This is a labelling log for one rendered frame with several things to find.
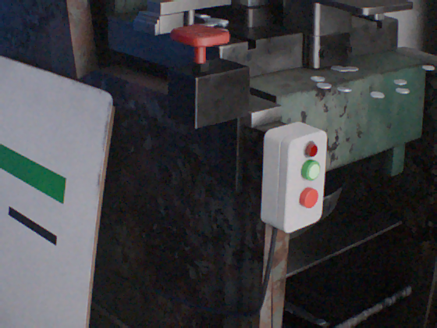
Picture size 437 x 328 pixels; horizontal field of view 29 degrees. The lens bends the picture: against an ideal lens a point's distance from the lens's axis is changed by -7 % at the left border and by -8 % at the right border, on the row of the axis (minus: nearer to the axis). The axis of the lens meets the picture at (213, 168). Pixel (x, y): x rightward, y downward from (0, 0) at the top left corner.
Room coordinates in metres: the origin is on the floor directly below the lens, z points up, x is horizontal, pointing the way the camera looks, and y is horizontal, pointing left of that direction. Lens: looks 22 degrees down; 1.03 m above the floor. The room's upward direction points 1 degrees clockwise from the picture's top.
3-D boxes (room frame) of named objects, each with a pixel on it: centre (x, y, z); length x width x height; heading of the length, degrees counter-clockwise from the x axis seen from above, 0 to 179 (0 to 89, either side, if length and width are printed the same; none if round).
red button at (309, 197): (1.13, -0.13, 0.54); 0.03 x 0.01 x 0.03; 131
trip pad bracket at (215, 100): (1.18, 0.01, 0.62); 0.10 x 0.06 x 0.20; 131
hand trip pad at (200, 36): (1.16, 0.02, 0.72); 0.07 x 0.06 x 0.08; 41
